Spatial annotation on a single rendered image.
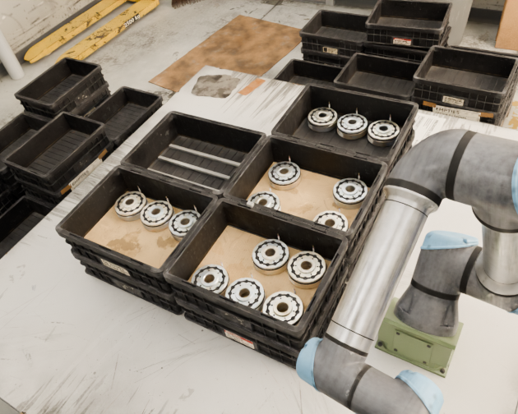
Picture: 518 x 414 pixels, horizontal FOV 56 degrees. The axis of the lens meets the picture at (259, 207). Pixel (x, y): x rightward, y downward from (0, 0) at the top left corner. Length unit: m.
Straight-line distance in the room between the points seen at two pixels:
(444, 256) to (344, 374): 0.49
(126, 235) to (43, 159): 1.13
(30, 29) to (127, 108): 2.01
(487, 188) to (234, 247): 0.81
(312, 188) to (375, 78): 1.36
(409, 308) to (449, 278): 0.12
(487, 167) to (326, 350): 0.37
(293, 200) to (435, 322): 0.56
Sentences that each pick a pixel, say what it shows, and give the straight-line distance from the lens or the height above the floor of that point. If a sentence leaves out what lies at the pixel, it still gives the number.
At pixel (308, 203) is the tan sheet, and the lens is 1.50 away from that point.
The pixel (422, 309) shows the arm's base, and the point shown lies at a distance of 1.22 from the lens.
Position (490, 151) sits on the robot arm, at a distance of 0.81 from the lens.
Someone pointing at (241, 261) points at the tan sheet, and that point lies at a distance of 1.39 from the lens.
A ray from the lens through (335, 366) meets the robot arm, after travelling 0.81.
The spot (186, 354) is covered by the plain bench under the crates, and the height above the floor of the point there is 0.70.
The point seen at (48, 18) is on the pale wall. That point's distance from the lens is 4.88.
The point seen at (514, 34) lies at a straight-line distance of 3.83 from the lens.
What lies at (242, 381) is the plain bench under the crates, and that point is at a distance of 1.36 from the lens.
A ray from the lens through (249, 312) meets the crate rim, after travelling 1.18.
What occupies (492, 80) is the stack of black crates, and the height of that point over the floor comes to 0.49.
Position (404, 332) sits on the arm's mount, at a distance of 1.26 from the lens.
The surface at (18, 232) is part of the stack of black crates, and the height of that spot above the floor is 0.27.
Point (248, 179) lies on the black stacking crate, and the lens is 1.52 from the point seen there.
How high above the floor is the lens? 1.93
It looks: 47 degrees down
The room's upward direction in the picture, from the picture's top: 12 degrees counter-clockwise
